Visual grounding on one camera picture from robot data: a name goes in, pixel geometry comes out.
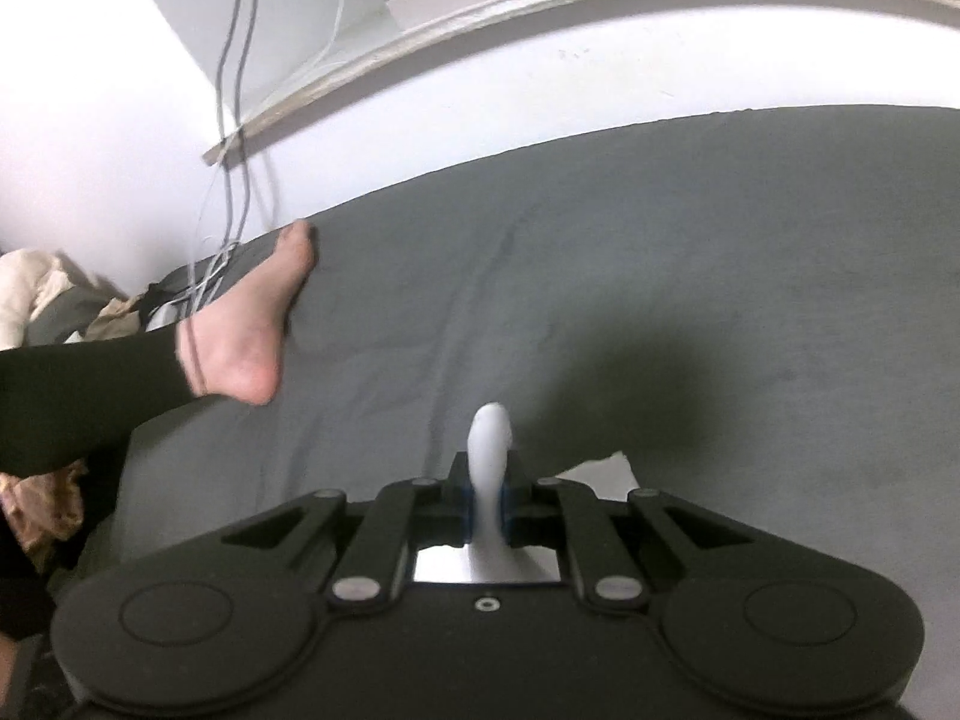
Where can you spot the person's bare foot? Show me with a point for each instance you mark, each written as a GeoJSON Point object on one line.
{"type": "Point", "coordinates": [255, 315]}

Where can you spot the beige cloth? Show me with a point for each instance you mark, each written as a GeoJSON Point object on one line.
{"type": "Point", "coordinates": [30, 285]}

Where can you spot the window ledge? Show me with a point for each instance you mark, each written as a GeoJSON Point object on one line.
{"type": "Point", "coordinates": [525, 4]}

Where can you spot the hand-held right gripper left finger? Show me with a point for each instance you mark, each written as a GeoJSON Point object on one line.
{"type": "Point", "coordinates": [468, 517]}

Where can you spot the dark ankle band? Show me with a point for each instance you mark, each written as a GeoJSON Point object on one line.
{"type": "Point", "coordinates": [189, 360]}

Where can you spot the brown patterned cloth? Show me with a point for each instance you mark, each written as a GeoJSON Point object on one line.
{"type": "Point", "coordinates": [37, 510]}

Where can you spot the person's leg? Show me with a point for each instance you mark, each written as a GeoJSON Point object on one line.
{"type": "Point", "coordinates": [82, 397]}

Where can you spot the white long-sleeved shirt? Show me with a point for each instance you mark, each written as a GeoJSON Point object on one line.
{"type": "Point", "coordinates": [491, 435]}

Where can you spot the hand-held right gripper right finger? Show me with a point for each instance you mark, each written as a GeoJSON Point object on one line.
{"type": "Point", "coordinates": [509, 517]}

